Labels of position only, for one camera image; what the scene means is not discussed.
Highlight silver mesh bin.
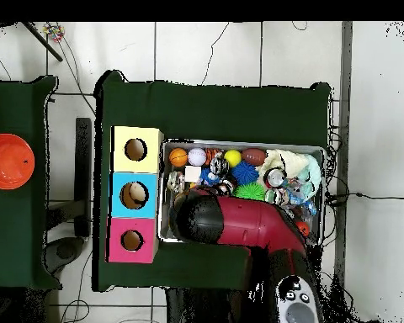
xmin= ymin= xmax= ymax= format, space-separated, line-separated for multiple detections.
xmin=157 ymin=138 xmax=327 ymax=248

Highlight wooden box with three holes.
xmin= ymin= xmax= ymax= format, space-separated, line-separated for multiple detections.
xmin=105 ymin=125 xmax=165 ymax=264

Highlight white toy baseball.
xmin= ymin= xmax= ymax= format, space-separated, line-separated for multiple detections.
xmin=187 ymin=147 xmax=208 ymax=167

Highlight orange toy basketball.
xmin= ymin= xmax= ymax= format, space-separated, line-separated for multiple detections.
xmin=168 ymin=147 xmax=189 ymax=168

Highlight smooth yellow ball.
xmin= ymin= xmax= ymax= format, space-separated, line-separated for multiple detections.
xmin=223 ymin=149 xmax=243 ymax=168

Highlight blue koosh ball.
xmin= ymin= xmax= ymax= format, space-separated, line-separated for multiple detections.
xmin=229 ymin=160 xmax=260 ymax=186

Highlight brown toy football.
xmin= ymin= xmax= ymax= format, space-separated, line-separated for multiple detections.
xmin=240 ymin=148 xmax=268 ymax=167

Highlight dark green tablecloth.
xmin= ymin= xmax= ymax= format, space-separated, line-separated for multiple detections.
xmin=0 ymin=75 xmax=62 ymax=291
xmin=92 ymin=69 xmax=332 ymax=293

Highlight small orange-red ball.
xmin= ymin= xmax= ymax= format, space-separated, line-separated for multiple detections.
xmin=295 ymin=220 xmax=311 ymax=238

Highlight orange plastic bowl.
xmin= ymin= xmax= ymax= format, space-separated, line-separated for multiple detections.
xmin=0 ymin=133 xmax=35 ymax=191

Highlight black rod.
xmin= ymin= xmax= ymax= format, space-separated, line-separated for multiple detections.
xmin=21 ymin=21 xmax=64 ymax=62

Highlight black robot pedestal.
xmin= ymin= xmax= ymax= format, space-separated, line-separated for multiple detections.
xmin=164 ymin=287 xmax=253 ymax=323

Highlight black cable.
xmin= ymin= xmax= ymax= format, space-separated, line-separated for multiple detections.
xmin=325 ymin=191 xmax=404 ymax=207

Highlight grey floor cable cover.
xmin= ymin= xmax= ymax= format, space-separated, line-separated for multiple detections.
xmin=333 ymin=21 xmax=354 ymax=294

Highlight colourful rope toy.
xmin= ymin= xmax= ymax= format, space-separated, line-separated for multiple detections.
xmin=41 ymin=23 xmax=66 ymax=43

